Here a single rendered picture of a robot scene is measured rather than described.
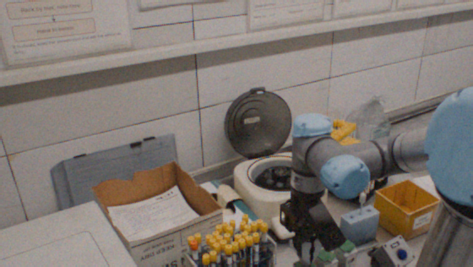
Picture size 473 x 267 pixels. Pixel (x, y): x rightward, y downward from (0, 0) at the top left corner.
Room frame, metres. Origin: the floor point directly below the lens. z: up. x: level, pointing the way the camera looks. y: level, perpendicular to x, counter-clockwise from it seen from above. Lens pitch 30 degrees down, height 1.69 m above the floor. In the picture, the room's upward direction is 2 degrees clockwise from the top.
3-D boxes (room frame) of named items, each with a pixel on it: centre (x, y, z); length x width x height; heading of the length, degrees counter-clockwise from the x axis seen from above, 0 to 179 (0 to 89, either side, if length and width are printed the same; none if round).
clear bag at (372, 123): (1.58, -0.28, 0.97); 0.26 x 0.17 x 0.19; 143
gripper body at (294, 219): (0.81, -0.04, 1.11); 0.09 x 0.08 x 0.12; 38
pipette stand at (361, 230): (0.98, -0.19, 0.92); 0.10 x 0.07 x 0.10; 122
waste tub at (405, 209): (1.07, -0.34, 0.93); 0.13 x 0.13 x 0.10; 34
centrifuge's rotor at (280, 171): (1.14, 0.02, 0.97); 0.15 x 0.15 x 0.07
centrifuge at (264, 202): (1.13, 0.01, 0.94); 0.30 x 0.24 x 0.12; 29
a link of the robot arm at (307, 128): (0.80, -0.04, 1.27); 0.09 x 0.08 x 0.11; 26
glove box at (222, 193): (1.05, 0.18, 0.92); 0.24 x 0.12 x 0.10; 38
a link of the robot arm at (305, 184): (0.80, -0.04, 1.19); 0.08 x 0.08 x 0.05
